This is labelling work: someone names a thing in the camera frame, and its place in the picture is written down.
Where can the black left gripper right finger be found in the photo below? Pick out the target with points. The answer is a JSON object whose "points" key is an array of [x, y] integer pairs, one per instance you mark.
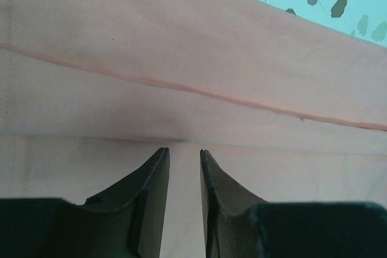
{"points": [[237, 223]]}

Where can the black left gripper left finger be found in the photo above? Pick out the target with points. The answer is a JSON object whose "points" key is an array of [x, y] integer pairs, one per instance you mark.
{"points": [[124, 220]]}

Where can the salmon pink t shirt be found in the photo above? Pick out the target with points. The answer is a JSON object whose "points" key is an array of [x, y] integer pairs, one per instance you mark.
{"points": [[90, 89]]}

